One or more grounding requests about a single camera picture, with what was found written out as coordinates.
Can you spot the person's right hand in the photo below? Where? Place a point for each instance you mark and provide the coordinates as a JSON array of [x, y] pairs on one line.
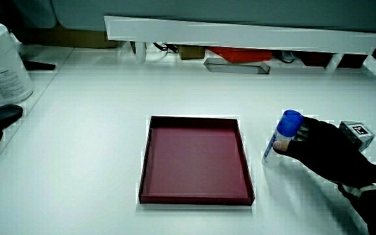
[[325, 153]]

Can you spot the blue capped glue bottle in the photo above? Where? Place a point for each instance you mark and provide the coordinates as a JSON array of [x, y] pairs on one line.
[[289, 123]]

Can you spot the white desk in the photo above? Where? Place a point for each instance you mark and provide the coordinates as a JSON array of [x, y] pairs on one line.
[[109, 98]]

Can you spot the dark red box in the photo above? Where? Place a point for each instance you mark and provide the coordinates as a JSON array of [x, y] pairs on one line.
[[315, 58]]

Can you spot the orange box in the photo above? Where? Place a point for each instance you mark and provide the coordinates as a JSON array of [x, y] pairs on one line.
[[243, 53]]

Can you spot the dark red shallow tray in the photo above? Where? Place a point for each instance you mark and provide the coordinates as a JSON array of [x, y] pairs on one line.
[[194, 163]]

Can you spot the white monitor riser shelf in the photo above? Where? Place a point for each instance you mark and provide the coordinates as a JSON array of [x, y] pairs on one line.
[[240, 34]]

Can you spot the small brown box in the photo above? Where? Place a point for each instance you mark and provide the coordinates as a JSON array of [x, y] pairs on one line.
[[191, 52]]

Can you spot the brown cardboard box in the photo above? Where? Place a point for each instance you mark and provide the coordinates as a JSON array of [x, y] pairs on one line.
[[70, 37]]

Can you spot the white wipes canister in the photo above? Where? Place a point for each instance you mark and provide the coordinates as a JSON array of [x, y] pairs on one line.
[[2, 65]]

